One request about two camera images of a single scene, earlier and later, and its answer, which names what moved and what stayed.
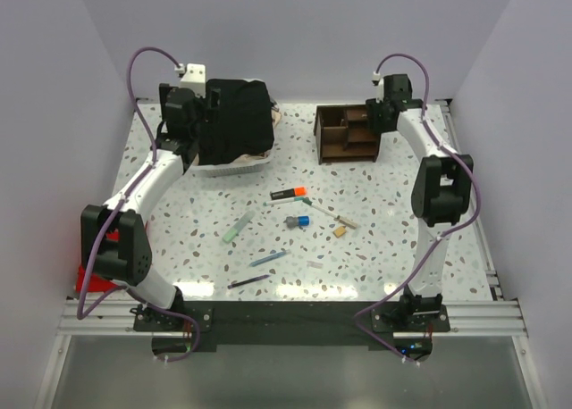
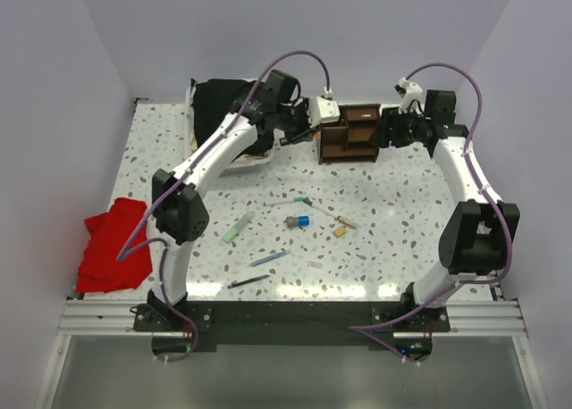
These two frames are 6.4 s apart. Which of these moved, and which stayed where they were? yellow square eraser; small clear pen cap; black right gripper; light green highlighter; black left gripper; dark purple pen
Moved: black right gripper; black left gripper
Stayed: yellow square eraser; light green highlighter; small clear pen cap; dark purple pen
